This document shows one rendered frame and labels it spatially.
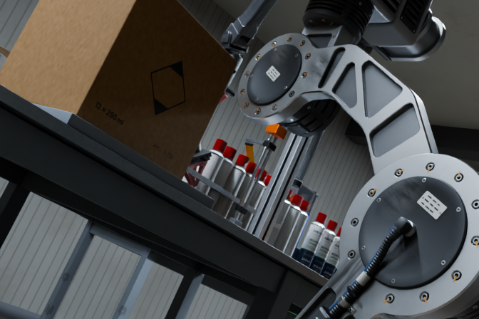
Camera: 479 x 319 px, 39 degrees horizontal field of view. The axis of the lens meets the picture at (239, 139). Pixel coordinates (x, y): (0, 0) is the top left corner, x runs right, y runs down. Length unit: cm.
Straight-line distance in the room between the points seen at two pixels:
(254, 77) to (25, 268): 357
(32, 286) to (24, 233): 38
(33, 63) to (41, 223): 359
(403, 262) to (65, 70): 61
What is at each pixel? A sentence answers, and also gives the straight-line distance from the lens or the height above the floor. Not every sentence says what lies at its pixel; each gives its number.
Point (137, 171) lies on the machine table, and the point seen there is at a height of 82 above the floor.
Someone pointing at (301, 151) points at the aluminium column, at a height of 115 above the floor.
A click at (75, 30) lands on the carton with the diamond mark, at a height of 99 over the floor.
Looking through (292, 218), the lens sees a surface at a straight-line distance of 218.
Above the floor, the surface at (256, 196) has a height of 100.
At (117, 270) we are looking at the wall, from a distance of 513.
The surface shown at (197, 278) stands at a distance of 309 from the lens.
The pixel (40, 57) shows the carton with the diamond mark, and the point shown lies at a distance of 122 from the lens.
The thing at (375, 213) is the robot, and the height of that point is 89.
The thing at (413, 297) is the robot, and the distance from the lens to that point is 94.
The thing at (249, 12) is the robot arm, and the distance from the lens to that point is 213.
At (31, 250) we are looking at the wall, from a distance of 479.
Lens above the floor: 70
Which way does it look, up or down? 12 degrees up
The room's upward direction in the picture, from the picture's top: 25 degrees clockwise
